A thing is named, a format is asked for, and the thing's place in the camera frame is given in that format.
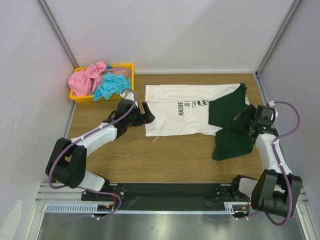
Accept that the cyan t-shirt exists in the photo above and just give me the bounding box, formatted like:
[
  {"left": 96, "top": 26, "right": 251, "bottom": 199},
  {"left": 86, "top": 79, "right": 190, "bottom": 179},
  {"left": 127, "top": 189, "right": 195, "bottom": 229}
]
[{"left": 93, "top": 72, "right": 132, "bottom": 101}]

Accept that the yellow plastic bin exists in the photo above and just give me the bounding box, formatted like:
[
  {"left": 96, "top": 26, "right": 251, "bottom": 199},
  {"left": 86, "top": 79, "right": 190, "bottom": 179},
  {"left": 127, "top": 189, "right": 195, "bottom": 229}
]
[{"left": 69, "top": 63, "right": 135, "bottom": 103}]

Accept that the white slotted cable duct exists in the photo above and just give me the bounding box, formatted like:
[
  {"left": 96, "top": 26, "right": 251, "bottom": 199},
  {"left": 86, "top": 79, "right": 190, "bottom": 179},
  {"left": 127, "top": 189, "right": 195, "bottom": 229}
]
[{"left": 45, "top": 202, "right": 249, "bottom": 216}]

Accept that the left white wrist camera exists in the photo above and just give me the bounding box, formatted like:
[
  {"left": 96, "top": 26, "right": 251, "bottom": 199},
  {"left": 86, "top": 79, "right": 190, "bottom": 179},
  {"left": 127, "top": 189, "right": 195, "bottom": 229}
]
[{"left": 120, "top": 91, "right": 136, "bottom": 102}]

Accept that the left aluminium frame post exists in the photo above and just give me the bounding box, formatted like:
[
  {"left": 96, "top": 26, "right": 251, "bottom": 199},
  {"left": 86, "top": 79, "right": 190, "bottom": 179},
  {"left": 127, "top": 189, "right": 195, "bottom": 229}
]
[{"left": 36, "top": 0, "right": 79, "bottom": 69}]

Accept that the mauve t-shirt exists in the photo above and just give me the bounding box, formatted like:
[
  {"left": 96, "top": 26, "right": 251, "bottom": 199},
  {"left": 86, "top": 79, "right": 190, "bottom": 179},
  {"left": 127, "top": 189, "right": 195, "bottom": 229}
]
[{"left": 102, "top": 66, "right": 132, "bottom": 79}]

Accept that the white green raglan t-shirt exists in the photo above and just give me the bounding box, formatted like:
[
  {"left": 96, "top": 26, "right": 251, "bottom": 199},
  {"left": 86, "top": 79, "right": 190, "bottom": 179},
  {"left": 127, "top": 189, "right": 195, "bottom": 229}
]
[{"left": 145, "top": 83, "right": 254, "bottom": 161}]

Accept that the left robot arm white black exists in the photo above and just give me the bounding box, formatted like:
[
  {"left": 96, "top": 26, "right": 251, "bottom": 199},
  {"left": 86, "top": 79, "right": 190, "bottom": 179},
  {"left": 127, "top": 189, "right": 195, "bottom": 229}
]
[{"left": 45, "top": 99, "right": 155, "bottom": 200}]

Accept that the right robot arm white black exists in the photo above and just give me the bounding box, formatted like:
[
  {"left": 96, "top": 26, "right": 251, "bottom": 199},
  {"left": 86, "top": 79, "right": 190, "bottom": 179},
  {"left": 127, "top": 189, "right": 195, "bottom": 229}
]
[{"left": 230, "top": 102, "right": 303, "bottom": 219}]

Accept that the right aluminium frame post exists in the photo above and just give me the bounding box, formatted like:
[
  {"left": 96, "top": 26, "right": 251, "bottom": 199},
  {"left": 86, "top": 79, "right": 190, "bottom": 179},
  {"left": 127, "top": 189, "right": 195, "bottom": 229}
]
[{"left": 255, "top": 0, "right": 303, "bottom": 77}]

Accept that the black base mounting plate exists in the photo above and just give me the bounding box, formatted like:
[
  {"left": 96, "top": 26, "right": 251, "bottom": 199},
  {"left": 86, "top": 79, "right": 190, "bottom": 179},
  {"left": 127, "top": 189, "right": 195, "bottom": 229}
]
[{"left": 81, "top": 183, "right": 253, "bottom": 211}]

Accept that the aluminium frame post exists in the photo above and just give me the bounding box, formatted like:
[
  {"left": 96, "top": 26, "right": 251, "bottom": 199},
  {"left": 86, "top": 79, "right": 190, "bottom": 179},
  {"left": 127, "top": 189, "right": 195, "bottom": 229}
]
[
  {"left": 255, "top": 0, "right": 303, "bottom": 77},
  {"left": 36, "top": 0, "right": 79, "bottom": 69}
]

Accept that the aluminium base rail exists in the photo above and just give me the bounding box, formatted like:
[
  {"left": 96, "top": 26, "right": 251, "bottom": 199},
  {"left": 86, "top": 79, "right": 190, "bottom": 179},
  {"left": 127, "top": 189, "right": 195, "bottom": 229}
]
[{"left": 34, "top": 183, "right": 310, "bottom": 204}]

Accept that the pink t-shirt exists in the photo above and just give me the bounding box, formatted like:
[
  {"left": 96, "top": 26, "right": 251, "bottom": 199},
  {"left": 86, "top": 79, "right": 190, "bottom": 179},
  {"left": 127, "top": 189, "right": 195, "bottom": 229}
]
[{"left": 68, "top": 61, "right": 107, "bottom": 97}]

